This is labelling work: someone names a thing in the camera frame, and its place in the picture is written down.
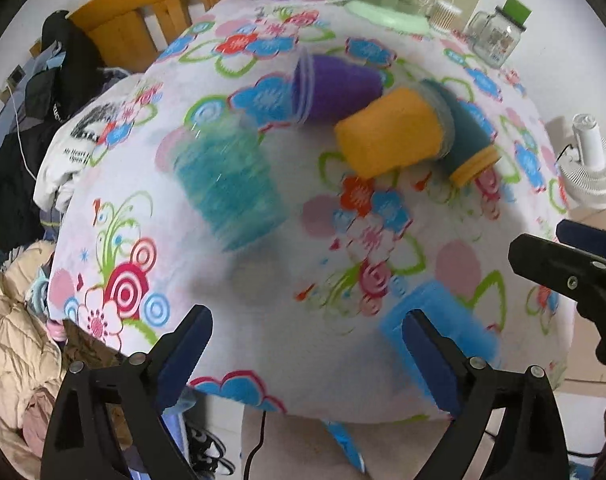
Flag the blue fuzzy cup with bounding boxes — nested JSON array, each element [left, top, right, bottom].
[[380, 280, 499, 382]]

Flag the glass jar green lid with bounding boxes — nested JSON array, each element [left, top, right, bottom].
[[467, 0, 531, 68]]

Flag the orange fuzzy cup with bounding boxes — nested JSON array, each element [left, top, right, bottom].
[[335, 86, 451, 179]]

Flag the white cable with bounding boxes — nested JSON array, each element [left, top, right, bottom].
[[5, 84, 40, 181]]

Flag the wooden chair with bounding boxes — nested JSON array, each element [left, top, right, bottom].
[[30, 0, 235, 74]]

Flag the small glass candle jar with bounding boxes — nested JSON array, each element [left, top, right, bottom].
[[427, 0, 462, 34]]

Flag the beige quilted jacket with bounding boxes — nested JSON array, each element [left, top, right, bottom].
[[0, 240, 64, 479]]

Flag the pile of dark clothes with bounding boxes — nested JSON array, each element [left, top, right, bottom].
[[0, 11, 108, 252]]

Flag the teal fuzzy cup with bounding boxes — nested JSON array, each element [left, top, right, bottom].
[[171, 113, 287, 252]]

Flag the purple fuzzy cup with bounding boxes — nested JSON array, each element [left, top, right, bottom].
[[290, 53, 383, 124]]

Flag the white printed t-shirt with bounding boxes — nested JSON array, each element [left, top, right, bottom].
[[33, 74, 143, 214]]

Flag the white floor fan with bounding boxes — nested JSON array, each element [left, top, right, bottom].
[[557, 113, 606, 210]]

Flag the dark teal yellow-rim cup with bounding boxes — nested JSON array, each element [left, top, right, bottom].
[[420, 79, 500, 188]]

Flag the floral tablecloth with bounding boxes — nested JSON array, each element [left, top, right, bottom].
[[48, 0, 574, 422]]

